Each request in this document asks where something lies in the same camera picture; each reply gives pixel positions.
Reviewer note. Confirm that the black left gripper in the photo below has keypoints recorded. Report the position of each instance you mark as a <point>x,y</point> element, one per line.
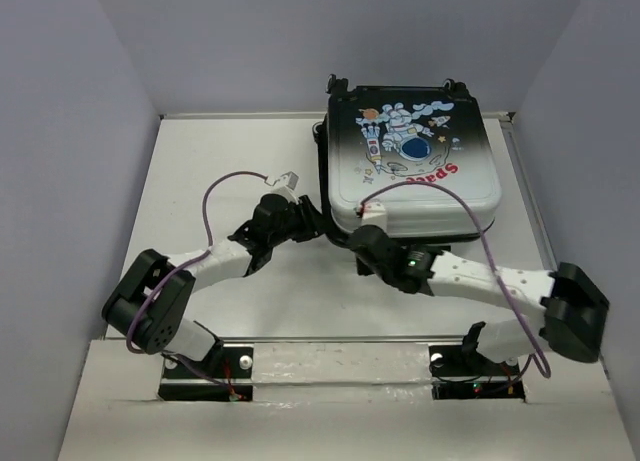
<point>313,223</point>

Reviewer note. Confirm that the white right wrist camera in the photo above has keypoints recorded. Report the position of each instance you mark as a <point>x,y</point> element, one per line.
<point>373,213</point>

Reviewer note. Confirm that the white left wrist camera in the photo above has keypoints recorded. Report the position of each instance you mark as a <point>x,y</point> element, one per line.
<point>284,185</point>

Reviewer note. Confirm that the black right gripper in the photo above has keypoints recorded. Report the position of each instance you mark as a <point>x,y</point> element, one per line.
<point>361,268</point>

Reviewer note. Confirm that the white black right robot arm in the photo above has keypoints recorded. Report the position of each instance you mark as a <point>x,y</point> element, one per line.
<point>562,311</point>

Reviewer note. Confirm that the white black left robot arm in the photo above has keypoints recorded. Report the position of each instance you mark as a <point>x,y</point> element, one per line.
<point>149,303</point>

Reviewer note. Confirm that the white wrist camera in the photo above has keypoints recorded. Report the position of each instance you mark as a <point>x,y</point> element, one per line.
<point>284,185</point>
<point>373,213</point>

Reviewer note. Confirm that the small space print suitcase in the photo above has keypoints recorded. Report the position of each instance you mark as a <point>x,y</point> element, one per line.
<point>428,145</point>

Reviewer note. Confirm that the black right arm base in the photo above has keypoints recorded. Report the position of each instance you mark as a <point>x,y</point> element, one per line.
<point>459,372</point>

